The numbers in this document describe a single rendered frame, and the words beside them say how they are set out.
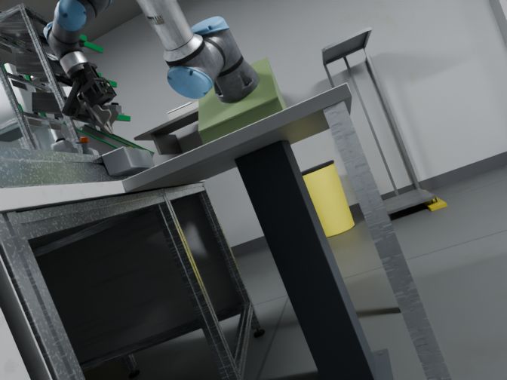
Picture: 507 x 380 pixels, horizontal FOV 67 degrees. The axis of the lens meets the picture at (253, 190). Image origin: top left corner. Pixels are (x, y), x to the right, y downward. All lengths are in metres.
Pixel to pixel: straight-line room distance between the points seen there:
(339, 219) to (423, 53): 1.79
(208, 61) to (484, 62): 3.47
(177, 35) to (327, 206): 2.68
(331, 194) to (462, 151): 1.38
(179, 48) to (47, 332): 0.73
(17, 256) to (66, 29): 0.81
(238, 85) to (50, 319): 0.85
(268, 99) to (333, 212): 2.45
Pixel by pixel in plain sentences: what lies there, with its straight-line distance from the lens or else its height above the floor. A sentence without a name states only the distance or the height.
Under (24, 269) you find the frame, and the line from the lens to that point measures 0.58.
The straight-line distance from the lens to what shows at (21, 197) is 0.61.
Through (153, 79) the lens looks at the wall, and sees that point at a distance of 4.64.
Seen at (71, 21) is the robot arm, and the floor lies 1.33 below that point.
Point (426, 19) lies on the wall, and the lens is 4.26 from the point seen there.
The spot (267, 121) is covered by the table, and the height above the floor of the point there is 0.85.
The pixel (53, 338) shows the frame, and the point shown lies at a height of 0.65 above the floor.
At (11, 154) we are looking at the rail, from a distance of 0.79.
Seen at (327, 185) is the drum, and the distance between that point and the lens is 3.48.
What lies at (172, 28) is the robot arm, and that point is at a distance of 1.04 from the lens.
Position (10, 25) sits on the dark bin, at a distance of 1.83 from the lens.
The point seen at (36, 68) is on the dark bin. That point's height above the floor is 1.44.
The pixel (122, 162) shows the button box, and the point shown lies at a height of 0.92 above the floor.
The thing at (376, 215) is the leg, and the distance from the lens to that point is 0.82.
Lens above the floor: 0.75
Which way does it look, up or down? 2 degrees down
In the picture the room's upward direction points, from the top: 22 degrees counter-clockwise
